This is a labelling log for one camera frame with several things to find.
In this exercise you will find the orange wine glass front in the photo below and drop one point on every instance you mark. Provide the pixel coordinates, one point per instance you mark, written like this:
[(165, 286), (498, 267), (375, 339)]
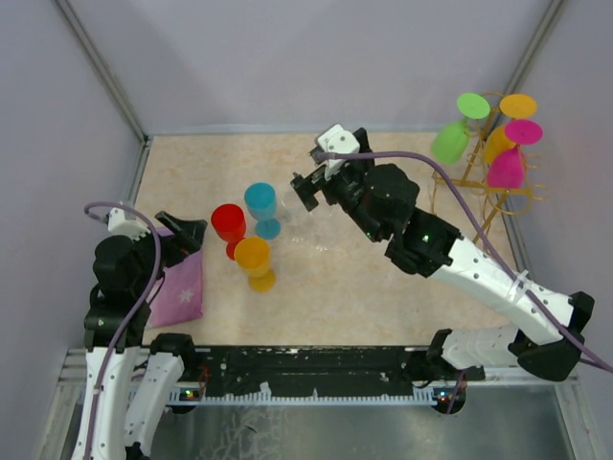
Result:
[(253, 256)]

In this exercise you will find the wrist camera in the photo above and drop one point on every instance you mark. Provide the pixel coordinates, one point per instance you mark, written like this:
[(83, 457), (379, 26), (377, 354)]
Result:
[(337, 140), (121, 223)]

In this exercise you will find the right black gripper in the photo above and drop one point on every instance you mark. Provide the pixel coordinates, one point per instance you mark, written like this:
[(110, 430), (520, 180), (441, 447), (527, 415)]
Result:
[(306, 189)]

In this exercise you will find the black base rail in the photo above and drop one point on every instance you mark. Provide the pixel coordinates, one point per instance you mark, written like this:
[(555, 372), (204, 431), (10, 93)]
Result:
[(367, 371)]

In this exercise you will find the clear wine glass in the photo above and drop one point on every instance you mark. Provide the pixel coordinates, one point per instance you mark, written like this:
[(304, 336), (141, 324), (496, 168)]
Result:
[(322, 227), (294, 215)]

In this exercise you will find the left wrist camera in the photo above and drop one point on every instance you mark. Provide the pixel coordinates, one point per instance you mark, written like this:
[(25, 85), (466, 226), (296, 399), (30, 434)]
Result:
[(121, 223)]

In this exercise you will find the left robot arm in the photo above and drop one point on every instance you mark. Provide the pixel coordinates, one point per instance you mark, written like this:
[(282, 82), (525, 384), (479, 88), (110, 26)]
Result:
[(118, 422)]

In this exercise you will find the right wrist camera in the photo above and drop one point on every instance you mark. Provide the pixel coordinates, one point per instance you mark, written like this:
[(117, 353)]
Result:
[(337, 140)]

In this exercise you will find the gold wire glass rack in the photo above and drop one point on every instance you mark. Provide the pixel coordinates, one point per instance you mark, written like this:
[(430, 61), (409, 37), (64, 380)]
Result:
[(487, 138)]

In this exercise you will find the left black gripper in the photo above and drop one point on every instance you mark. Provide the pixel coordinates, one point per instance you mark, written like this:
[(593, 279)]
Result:
[(187, 239)]

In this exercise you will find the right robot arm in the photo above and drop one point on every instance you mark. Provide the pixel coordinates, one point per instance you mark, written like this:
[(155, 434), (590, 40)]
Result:
[(544, 335)]

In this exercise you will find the blue plastic wine glass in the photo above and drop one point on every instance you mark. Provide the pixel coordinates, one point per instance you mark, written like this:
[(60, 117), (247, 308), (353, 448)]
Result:
[(260, 199)]

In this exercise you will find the white toothed cable duct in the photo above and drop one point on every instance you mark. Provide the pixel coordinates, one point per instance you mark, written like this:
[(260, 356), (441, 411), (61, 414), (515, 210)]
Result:
[(183, 396)]

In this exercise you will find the red plastic wine glass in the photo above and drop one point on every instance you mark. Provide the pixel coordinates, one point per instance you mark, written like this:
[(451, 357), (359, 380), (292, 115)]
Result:
[(229, 223)]

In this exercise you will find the pink plastic wine glass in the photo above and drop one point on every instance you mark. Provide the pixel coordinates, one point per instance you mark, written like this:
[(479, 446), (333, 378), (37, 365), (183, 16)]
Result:
[(507, 170)]

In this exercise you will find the green plastic wine glass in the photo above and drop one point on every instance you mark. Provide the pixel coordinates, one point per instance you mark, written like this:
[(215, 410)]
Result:
[(451, 141)]

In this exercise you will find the purple printed cloth bag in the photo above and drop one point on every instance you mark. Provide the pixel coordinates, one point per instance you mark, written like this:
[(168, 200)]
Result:
[(177, 296)]

